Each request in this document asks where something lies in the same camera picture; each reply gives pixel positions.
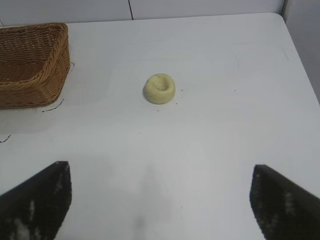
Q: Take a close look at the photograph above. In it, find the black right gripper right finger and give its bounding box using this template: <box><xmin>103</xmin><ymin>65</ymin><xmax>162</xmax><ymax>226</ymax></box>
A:
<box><xmin>249</xmin><ymin>164</ymin><xmax>320</xmax><ymax>240</ymax></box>

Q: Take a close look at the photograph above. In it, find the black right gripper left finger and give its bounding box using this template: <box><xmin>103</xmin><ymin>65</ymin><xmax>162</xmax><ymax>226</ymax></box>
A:
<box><xmin>0</xmin><ymin>160</ymin><xmax>73</xmax><ymax>240</ymax></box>

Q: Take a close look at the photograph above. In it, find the pale yellow egg yolk pastry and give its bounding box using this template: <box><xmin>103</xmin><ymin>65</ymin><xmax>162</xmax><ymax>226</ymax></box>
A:
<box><xmin>143</xmin><ymin>73</ymin><xmax>176</xmax><ymax>105</ymax></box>

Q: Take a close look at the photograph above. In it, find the brown woven wicker basket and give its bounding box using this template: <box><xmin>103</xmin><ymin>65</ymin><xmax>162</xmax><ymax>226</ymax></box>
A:
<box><xmin>0</xmin><ymin>22</ymin><xmax>70</xmax><ymax>110</ymax></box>

